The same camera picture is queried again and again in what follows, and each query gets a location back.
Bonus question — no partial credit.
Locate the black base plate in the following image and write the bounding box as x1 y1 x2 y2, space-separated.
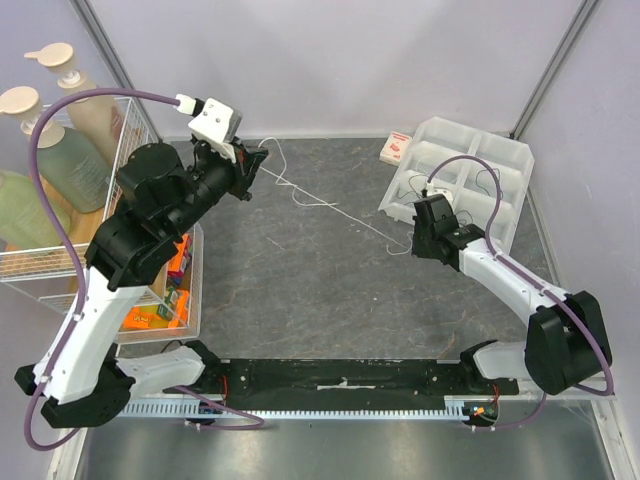
189 359 519 409

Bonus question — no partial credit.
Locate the beige pump bottle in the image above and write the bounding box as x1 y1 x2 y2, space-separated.
24 42 124 165

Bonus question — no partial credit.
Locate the white slotted cable duct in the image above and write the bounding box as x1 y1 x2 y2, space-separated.
118 394 470 421

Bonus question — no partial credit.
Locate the white wire basket shelf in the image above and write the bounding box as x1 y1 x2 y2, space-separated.
0 96 205 346

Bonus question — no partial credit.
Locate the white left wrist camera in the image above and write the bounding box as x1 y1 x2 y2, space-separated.
175 94 242 164

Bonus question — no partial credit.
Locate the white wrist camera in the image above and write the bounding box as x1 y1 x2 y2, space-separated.
175 94 242 164
422 183 454 204

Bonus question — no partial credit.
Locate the white plastic compartment tray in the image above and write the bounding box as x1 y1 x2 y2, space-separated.
378 117 535 253

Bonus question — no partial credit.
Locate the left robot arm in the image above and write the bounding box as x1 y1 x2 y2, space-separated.
15 141 268 429

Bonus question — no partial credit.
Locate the light green bottle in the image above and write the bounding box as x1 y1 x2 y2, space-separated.
1 170 61 249

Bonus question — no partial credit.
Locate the green yellow snack box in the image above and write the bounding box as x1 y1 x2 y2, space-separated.
156 285 182 322

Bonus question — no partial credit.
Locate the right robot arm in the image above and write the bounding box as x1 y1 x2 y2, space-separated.
412 194 613 395

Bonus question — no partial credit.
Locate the pink snack box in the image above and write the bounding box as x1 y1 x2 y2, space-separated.
167 233 193 285

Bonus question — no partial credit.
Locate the blue thin cable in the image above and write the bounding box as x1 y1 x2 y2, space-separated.
474 167 504 199

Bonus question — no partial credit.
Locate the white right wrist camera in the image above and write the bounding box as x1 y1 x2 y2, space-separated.
422 183 454 204

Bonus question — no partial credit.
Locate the orange snack packet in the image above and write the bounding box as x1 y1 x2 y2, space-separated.
122 289 190 331

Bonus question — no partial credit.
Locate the small red white box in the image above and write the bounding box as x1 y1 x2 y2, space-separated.
379 131 412 166

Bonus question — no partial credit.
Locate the black thin cable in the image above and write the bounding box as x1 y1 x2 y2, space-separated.
397 169 431 206

